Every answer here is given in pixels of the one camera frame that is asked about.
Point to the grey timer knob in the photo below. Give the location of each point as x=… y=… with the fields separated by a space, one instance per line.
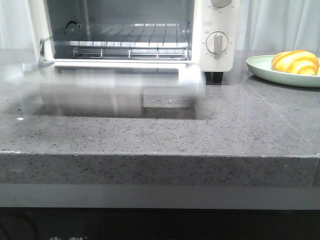
x=217 y=42

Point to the glass oven door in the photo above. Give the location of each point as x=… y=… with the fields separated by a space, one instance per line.
x=111 y=89

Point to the light green plate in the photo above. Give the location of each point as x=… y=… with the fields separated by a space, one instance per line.
x=261 y=66

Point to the yellow croissant bread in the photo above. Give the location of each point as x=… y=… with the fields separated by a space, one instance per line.
x=299 y=62

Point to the grey temperature knob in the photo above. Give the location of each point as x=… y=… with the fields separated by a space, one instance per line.
x=220 y=3

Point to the metal oven wire rack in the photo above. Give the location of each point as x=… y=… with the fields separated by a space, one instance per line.
x=122 y=41

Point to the white curtain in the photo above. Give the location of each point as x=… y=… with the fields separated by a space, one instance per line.
x=263 y=25

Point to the white Toshiba toaster oven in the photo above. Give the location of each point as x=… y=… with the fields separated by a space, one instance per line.
x=200 y=16

